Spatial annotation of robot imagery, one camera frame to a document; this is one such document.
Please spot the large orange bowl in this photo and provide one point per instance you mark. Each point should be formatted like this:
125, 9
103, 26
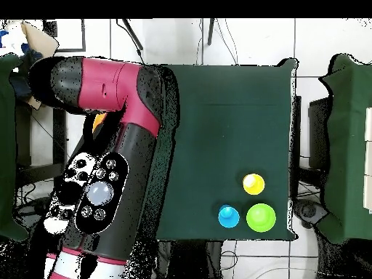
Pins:
98, 120

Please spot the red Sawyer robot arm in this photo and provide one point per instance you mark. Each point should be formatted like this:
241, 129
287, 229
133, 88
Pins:
116, 87

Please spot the dark green table cloth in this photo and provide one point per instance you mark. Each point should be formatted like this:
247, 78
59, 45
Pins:
232, 130

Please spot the yellow cup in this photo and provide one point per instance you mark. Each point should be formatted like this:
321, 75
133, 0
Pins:
255, 186

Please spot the blue cup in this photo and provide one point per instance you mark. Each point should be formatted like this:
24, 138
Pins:
229, 218

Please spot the small green bowl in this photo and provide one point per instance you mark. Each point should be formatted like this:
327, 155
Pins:
261, 218

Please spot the black tripod leg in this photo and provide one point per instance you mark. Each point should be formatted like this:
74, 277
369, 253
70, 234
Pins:
210, 32
133, 36

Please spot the green cloth side table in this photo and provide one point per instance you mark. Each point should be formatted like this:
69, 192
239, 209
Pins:
345, 145
7, 145

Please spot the dark blue cloth bundle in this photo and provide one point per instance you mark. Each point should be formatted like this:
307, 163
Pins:
21, 84

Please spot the white box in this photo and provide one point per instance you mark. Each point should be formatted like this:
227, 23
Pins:
369, 159

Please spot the cardboard box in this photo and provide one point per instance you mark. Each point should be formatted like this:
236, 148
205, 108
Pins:
40, 40

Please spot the black stool frame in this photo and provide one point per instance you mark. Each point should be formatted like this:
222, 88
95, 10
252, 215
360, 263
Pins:
59, 139

